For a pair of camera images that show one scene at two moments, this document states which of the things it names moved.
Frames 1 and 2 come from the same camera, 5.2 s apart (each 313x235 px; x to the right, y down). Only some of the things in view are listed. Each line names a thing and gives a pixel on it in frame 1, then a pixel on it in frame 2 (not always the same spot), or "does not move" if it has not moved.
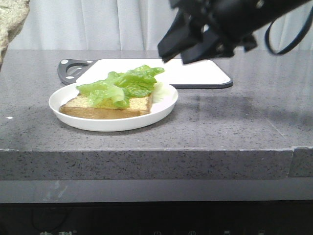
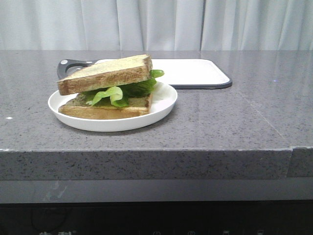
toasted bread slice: (13, 14) to (109, 73)
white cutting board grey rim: (213, 75) does not move
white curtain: (123, 25) does not move
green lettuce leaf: (117, 88) does not move
